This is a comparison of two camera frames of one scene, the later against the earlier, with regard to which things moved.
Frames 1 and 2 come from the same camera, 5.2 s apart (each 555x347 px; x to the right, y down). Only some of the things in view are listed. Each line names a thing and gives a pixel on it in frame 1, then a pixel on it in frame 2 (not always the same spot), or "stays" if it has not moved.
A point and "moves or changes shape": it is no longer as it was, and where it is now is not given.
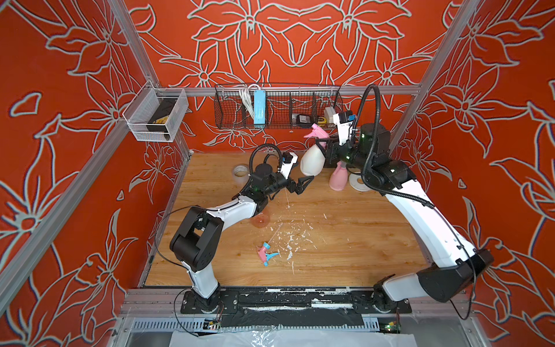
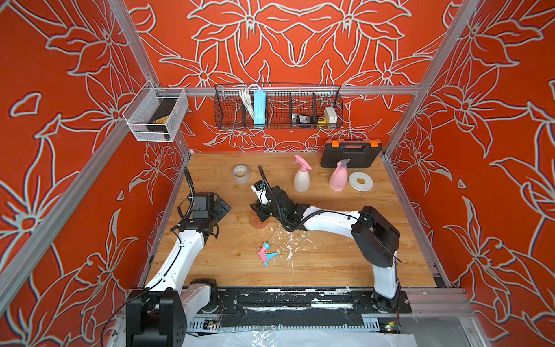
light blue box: [259, 107] stays
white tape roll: [353, 179] stays
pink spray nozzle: [317, 131] → [303, 165]
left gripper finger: [293, 186] → [220, 207]
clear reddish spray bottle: [261, 220] stays
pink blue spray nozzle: [262, 250] stays
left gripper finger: [301, 183] → [216, 236]
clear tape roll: [241, 173] stays
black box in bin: [162, 111] stays
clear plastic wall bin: [155, 114] stays
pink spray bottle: [339, 178] stays
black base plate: [254, 308] stays
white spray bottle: [312, 161] moves or changes shape
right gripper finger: [333, 144] → [262, 211]
